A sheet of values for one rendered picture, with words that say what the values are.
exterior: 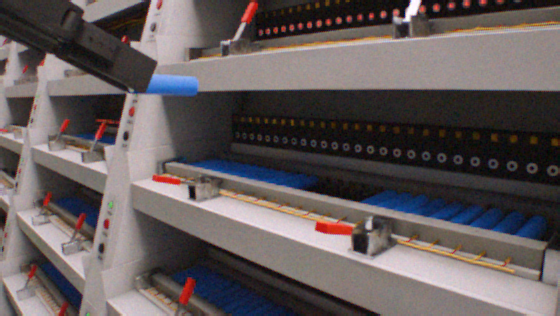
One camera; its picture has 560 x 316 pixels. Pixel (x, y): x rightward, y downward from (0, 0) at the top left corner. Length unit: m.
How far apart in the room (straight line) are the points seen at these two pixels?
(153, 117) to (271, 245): 0.36
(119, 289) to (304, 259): 0.42
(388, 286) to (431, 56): 0.20
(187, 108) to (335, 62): 0.38
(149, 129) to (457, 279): 0.54
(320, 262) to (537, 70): 0.24
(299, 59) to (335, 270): 0.23
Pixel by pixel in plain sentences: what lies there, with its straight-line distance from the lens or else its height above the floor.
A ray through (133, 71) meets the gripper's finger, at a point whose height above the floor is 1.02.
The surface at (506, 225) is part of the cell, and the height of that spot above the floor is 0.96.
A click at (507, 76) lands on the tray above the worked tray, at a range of 0.36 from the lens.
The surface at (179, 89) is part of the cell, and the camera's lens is 0.38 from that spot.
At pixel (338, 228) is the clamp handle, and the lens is 0.33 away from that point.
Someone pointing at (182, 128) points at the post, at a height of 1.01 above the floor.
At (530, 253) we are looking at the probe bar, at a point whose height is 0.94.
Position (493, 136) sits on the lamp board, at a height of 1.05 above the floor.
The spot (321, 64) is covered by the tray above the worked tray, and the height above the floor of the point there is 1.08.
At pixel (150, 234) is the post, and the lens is 0.75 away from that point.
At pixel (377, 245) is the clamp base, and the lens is 0.38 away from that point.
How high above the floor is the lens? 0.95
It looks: 3 degrees up
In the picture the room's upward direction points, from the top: 12 degrees clockwise
